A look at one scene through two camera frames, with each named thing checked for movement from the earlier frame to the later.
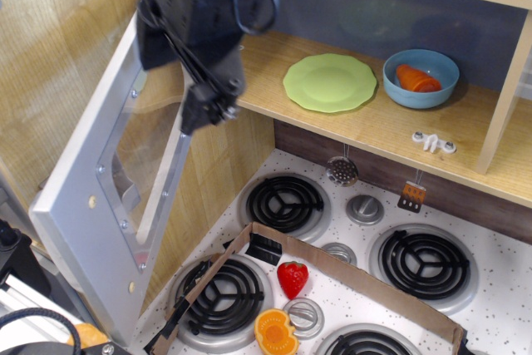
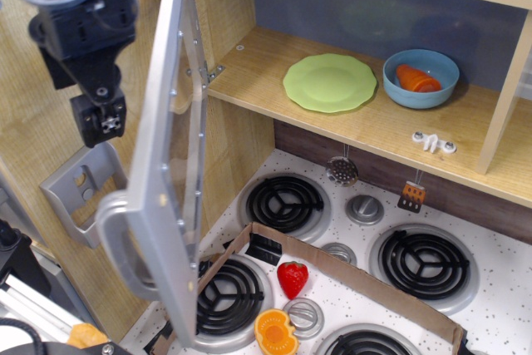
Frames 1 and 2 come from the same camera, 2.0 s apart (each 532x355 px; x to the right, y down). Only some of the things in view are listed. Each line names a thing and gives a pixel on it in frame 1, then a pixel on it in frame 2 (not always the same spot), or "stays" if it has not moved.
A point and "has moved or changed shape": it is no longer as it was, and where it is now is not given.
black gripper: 203,31 → 89,38
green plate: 328,82 stays
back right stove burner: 427,263 stays
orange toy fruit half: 274,333 stays
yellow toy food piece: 89,336 stays
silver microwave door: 102,204 has moved or changed shape
